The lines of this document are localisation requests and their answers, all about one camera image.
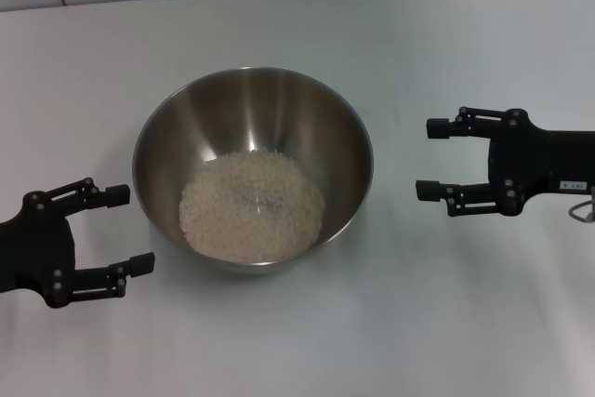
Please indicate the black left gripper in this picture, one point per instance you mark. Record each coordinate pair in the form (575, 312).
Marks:
(42, 253)

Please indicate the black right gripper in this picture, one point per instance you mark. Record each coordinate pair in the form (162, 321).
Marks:
(539, 160)

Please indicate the stainless steel mixing bowl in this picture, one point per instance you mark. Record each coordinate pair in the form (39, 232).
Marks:
(279, 109)

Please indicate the white rice grains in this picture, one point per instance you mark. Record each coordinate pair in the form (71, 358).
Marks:
(251, 211)

